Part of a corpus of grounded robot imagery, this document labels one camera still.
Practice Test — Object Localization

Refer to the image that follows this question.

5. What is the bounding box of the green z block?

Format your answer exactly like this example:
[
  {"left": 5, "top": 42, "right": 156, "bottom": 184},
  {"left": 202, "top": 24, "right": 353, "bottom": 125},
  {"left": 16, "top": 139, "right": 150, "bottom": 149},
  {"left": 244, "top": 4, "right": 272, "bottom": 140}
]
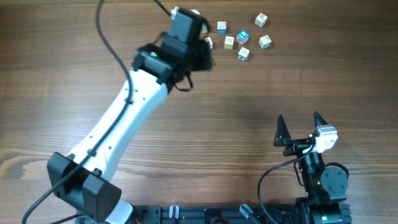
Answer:
[
  {"left": 259, "top": 35, "right": 272, "bottom": 49},
  {"left": 238, "top": 47, "right": 250, "bottom": 62}
]

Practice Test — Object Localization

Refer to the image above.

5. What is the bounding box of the white mushroom picture block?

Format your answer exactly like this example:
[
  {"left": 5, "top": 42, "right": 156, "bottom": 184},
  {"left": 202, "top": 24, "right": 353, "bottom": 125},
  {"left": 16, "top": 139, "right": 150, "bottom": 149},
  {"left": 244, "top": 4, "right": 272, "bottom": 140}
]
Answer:
[{"left": 205, "top": 37, "right": 213, "bottom": 49}]

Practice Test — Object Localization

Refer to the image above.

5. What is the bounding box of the blue L block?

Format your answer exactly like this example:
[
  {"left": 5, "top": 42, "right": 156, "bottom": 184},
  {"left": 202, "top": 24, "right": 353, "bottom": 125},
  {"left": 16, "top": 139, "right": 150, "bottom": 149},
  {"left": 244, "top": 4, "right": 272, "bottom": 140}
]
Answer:
[{"left": 236, "top": 30, "right": 249, "bottom": 45}]

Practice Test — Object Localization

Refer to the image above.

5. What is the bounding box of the green Z block lower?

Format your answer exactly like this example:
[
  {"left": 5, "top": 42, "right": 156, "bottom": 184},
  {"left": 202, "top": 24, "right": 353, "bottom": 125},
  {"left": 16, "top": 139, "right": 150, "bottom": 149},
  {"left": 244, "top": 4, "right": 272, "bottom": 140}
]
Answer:
[{"left": 238, "top": 47, "right": 250, "bottom": 62}]

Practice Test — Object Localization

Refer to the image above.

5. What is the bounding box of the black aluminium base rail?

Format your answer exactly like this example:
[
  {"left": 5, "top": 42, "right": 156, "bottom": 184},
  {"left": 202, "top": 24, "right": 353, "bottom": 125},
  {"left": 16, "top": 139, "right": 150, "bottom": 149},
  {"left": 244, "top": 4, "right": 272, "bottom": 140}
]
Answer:
[{"left": 74, "top": 203, "right": 352, "bottom": 224}]

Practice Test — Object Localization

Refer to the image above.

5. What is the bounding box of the green N block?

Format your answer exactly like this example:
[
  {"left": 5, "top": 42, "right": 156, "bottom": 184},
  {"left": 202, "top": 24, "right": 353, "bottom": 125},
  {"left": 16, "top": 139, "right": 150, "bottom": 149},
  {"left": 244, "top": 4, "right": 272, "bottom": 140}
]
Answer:
[{"left": 200, "top": 24, "right": 208, "bottom": 34}]

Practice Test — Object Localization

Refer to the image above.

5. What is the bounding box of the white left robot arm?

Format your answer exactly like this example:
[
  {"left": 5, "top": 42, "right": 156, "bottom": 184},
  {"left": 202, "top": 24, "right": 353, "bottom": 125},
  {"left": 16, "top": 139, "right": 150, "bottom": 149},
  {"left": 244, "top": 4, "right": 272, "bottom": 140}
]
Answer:
[{"left": 47, "top": 8, "right": 212, "bottom": 223}]

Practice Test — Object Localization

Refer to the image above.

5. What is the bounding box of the white block far right top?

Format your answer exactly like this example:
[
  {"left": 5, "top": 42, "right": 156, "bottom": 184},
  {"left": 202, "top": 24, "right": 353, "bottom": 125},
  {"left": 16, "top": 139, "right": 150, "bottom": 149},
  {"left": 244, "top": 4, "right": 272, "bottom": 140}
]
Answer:
[{"left": 255, "top": 13, "right": 268, "bottom": 27}]

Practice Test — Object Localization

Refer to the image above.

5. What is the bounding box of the yellow-sided S block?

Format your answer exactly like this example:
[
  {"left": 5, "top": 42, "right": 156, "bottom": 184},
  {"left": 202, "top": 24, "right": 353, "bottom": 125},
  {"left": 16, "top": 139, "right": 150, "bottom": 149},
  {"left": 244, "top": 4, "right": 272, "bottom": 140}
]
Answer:
[{"left": 224, "top": 36, "right": 234, "bottom": 49}]

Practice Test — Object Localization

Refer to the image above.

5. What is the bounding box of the blue-sided white block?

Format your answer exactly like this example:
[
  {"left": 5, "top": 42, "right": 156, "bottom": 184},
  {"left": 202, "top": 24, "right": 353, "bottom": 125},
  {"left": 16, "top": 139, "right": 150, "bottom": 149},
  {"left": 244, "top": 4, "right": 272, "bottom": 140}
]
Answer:
[{"left": 217, "top": 21, "right": 227, "bottom": 35}]

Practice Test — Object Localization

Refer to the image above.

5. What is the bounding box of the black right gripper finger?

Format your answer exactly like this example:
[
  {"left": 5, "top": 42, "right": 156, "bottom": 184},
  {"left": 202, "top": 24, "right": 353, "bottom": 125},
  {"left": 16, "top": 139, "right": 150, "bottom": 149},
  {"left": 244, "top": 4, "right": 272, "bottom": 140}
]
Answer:
[
  {"left": 273, "top": 114, "right": 292, "bottom": 147},
  {"left": 313, "top": 111, "right": 328, "bottom": 127}
]

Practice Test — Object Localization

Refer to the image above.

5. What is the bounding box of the green Z block far right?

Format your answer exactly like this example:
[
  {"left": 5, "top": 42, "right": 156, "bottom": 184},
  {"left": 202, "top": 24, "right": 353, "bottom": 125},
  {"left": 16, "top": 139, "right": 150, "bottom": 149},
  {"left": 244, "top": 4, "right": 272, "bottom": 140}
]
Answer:
[{"left": 259, "top": 35, "right": 272, "bottom": 49}]

